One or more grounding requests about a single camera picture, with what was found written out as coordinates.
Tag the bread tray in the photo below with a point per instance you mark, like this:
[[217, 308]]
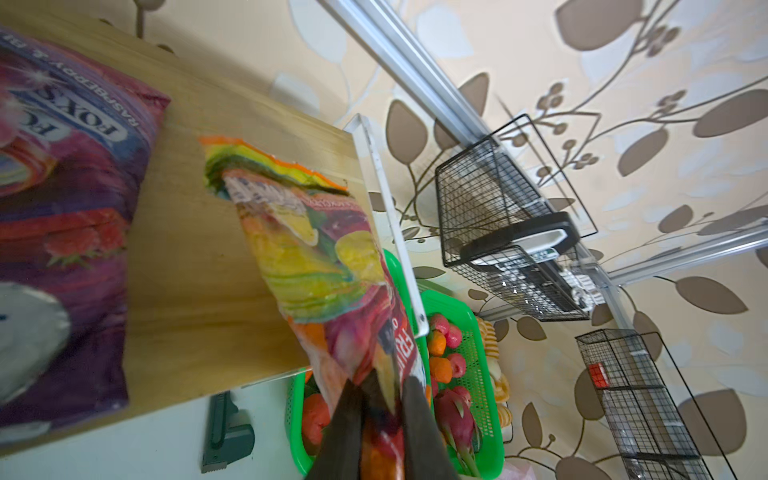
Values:
[[499, 381]]

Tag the green fruit basket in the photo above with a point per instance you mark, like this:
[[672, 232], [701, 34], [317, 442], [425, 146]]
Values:
[[490, 457]]

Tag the red tomato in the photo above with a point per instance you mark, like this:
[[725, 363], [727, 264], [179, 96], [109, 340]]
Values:
[[315, 419]]

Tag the white wooden shelf rack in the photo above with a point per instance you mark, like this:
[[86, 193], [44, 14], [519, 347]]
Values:
[[200, 318]]

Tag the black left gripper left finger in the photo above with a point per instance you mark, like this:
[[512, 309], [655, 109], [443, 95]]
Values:
[[340, 452]]

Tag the black wire wall basket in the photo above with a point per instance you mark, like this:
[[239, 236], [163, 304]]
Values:
[[512, 223]]

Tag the black wire side basket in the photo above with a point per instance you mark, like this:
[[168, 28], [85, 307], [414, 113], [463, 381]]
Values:
[[652, 437]]

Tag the orange fox's candy bag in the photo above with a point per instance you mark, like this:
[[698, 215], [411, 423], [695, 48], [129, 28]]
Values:
[[321, 261]]

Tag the orange tangerine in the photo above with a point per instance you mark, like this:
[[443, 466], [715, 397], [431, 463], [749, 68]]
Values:
[[441, 369]]

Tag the pink dragon fruit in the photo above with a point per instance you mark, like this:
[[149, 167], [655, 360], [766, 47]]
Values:
[[458, 428]]

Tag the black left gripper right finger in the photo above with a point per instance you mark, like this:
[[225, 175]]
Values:
[[425, 456]]

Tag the red apple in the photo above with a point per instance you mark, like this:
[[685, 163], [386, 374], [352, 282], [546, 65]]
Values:
[[458, 365]]

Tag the green vegetable basket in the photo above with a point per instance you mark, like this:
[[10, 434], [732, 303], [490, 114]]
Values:
[[304, 385]]

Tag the purple fox's candy bag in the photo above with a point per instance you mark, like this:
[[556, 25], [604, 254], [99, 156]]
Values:
[[76, 141]]

